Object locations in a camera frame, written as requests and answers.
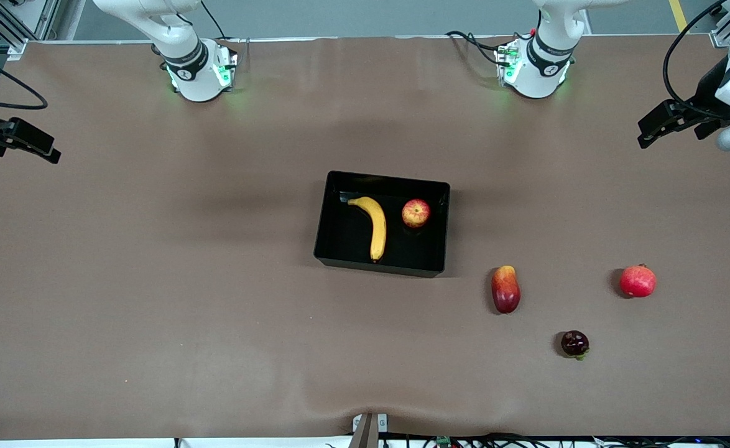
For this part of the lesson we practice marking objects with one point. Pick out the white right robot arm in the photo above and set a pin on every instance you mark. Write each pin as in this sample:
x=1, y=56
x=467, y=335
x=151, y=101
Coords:
x=191, y=74

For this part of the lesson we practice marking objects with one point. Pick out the red pomegranate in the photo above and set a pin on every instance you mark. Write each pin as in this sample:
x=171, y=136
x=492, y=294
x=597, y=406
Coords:
x=638, y=281

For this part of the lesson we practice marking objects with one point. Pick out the yellow banana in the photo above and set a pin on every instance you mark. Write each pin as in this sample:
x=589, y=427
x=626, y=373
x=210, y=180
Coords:
x=377, y=227

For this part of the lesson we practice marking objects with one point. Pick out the red yellow apple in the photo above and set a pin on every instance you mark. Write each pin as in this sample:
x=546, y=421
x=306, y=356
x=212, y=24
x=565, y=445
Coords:
x=415, y=213

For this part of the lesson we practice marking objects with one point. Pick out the red yellow mango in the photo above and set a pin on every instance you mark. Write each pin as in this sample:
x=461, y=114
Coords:
x=505, y=291

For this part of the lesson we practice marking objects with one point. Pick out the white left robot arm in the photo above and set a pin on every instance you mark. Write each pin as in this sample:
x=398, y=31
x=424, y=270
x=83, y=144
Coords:
x=542, y=74

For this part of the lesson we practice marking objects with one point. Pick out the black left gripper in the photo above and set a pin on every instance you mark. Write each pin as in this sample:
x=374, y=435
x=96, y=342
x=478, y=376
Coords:
x=705, y=94

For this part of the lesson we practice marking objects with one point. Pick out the dark purple mangosteen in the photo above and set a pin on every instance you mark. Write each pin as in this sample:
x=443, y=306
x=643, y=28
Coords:
x=574, y=343

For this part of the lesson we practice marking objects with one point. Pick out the black plastic box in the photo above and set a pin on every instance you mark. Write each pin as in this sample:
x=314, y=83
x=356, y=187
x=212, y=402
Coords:
x=346, y=246

